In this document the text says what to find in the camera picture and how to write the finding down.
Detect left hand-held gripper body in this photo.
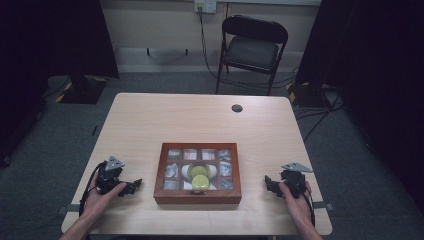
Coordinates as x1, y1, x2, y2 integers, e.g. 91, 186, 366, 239
95, 155, 127, 196

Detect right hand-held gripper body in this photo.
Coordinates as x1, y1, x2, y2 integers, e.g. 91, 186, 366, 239
279, 162, 314, 200

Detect wooden box with glass lid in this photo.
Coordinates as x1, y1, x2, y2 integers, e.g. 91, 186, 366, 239
153, 142, 243, 205

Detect person's right hand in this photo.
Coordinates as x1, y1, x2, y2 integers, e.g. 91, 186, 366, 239
278, 181, 315, 228

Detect person's left hand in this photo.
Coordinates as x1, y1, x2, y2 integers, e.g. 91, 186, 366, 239
80, 172, 128, 222

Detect group of white tea packets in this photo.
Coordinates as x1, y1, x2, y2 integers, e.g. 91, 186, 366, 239
165, 148, 234, 192

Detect black striped stand base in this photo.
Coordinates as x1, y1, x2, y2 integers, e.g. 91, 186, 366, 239
285, 81, 333, 109
54, 73, 109, 105

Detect black folding chair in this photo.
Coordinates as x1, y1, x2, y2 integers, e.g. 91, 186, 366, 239
215, 14, 289, 97

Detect black curtain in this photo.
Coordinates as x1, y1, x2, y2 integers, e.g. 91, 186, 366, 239
294, 0, 424, 214
0, 0, 120, 168

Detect right hand-held gripper cable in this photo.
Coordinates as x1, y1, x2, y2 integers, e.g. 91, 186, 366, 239
299, 188, 316, 228

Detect grey table edge strap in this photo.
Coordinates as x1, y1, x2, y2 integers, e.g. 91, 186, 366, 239
312, 200, 335, 212
56, 203, 83, 215

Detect black floor cables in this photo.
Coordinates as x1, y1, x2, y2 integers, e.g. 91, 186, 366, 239
292, 66, 346, 143

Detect white wall socket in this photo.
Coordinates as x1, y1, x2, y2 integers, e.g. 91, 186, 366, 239
194, 0, 218, 15

